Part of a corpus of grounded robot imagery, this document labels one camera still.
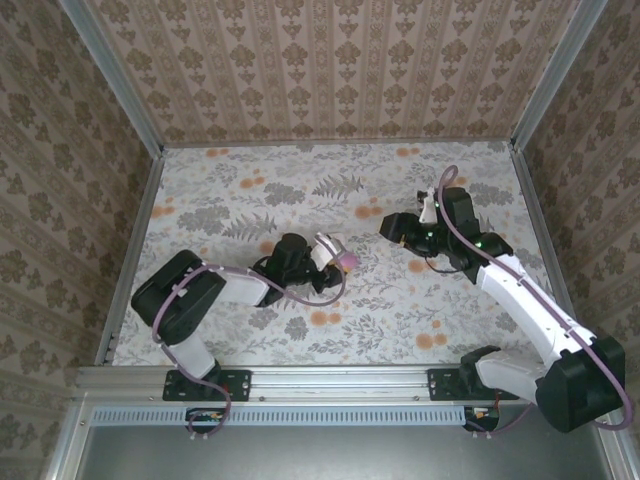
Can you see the aluminium frame bar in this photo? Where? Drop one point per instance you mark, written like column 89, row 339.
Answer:
column 67, row 440
column 619, row 452

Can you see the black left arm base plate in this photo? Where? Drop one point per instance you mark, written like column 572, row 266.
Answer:
column 240, row 384

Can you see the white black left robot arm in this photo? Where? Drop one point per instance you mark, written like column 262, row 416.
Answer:
column 245, row 290

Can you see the grey metal plate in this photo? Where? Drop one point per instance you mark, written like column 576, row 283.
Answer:
column 350, row 455

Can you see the aluminium corner post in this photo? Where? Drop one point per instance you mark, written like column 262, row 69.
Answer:
column 557, row 75
column 115, row 75

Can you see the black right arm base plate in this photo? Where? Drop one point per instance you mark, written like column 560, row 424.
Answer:
column 440, row 385

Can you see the thin aluminium rail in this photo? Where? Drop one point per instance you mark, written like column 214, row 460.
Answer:
column 340, row 142

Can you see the pink earbuds charging case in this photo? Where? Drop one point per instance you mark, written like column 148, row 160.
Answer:
column 350, row 261

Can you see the aluminium mounting rail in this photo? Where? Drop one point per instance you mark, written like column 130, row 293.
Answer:
column 340, row 382

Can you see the floral patterned table cover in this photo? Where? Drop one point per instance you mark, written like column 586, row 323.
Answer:
column 375, row 325

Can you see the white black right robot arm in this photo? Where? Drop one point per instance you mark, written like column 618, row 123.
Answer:
column 525, row 310

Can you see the aluminium side rail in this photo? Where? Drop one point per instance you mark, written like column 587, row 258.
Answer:
column 548, row 250
column 134, row 250

